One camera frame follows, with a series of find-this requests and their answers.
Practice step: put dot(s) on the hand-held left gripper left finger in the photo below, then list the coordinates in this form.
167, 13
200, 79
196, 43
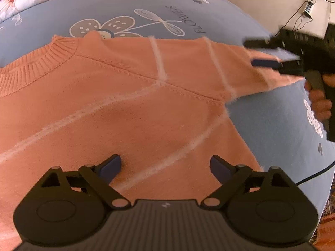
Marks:
111, 166

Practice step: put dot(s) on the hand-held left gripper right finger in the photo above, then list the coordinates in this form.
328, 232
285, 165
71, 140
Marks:
219, 168

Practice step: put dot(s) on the white power strip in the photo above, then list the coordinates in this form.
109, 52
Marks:
308, 6

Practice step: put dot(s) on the person's right hand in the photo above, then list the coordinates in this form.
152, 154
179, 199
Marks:
320, 104

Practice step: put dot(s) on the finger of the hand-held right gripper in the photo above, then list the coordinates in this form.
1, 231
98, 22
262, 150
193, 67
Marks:
261, 44
267, 63

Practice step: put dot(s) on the blue floral bed sheet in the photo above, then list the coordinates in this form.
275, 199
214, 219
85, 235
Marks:
261, 125

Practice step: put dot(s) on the patterned floor mat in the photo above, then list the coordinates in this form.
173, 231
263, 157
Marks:
330, 207

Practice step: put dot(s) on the orange knit sweater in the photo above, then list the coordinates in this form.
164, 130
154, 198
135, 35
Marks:
104, 104

